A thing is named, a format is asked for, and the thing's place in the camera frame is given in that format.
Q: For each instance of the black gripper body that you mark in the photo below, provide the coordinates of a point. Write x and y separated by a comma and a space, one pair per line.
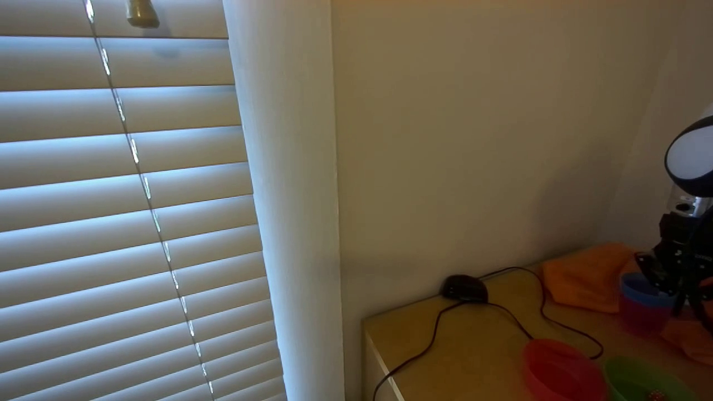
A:
683, 261

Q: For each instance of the blue and purple cups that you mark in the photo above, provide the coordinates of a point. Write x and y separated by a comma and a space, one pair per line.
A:
642, 299

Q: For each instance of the green plastic bowl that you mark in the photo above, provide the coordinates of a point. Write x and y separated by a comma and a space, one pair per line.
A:
633, 382

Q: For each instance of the pink plastic bowl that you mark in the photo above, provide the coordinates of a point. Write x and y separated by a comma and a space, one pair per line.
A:
561, 373

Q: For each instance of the orange towel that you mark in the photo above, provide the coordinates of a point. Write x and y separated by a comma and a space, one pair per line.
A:
591, 280

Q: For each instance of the black computer mouse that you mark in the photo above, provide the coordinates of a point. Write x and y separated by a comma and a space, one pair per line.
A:
464, 288

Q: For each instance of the white window blinds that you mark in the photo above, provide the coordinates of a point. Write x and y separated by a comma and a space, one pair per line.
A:
130, 251

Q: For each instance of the brass blind cord pull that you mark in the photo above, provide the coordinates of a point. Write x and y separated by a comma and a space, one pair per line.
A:
142, 15

